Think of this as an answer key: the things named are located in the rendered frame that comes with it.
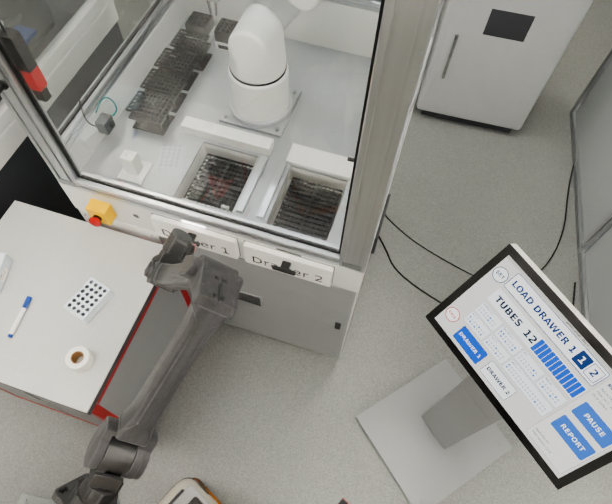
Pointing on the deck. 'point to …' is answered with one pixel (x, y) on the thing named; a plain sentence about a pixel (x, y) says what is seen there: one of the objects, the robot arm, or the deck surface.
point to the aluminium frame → (358, 239)
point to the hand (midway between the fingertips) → (191, 250)
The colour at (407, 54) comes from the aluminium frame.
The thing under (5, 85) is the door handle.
